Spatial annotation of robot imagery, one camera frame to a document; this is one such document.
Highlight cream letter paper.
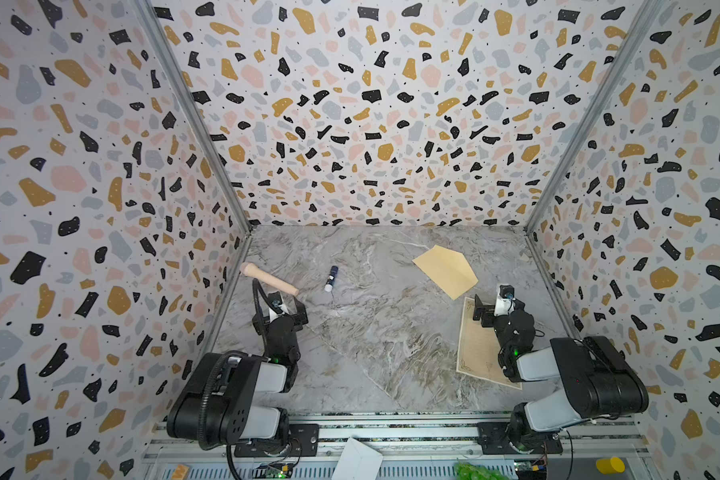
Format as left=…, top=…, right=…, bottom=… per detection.
left=456, top=297, right=522, bottom=390

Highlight yellow paper envelope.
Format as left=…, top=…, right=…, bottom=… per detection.
left=413, top=245, right=478, bottom=300

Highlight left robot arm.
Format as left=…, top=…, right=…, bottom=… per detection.
left=166, top=301, right=308, bottom=456

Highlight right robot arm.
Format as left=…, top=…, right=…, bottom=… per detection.
left=472, top=285, right=649, bottom=454

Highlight left circuit board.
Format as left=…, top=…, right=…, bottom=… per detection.
left=252, top=463, right=294, bottom=479

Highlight circuit board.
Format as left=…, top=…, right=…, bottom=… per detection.
left=252, top=463, right=294, bottom=479
left=514, top=461, right=547, bottom=480

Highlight right circuit board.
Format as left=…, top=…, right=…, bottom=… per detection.
left=514, top=461, right=547, bottom=480

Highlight white paper sheet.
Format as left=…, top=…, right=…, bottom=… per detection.
left=331, top=438, right=384, bottom=480

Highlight green plastic bag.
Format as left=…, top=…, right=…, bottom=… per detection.
left=454, top=462, right=508, bottom=480

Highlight yellow cylinder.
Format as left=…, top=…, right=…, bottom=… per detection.
left=595, top=457, right=626, bottom=475

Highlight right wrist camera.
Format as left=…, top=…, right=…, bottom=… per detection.
left=494, top=284, right=515, bottom=316

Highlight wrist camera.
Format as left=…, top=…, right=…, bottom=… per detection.
left=494, top=284, right=515, bottom=316
left=267, top=292, right=289, bottom=319

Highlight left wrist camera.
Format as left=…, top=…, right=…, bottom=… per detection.
left=267, top=292, right=289, bottom=319

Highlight beige wooden stamp handle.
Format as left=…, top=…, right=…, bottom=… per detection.
left=240, top=262, right=299, bottom=296

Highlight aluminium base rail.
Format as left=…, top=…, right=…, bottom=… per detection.
left=142, top=411, right=661, bottom=479

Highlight left corner aluminium post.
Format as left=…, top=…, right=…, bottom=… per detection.
left=131, top=0, right=252, bottom=237

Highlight corner aluminium post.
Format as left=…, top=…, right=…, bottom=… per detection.
left=131, top=0, right=252, bottom=237
left=524, top=0, right=664, bottom=238

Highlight right corner aluminium post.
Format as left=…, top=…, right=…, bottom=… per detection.
left=524, top=0, right=664, bottom=238

